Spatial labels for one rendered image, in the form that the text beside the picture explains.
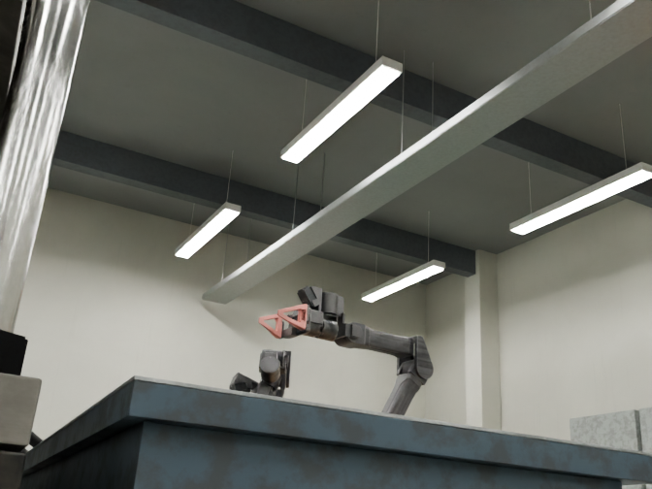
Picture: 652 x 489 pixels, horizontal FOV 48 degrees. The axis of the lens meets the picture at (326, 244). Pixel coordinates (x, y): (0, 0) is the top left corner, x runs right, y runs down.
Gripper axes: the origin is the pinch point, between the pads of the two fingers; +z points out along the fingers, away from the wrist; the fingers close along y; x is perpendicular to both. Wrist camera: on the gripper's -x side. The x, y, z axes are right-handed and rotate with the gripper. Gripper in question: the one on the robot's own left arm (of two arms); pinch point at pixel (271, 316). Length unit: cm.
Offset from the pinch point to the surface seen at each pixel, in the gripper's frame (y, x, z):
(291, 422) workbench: 96, 42, 50
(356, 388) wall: -628, -133, -490
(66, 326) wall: -663, -151, -112
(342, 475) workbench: 95, 46, 43
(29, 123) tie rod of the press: 88, 14, 80
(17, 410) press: 92, 43, 76
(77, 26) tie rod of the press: 87, -1, 77
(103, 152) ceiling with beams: -518, -297, -81
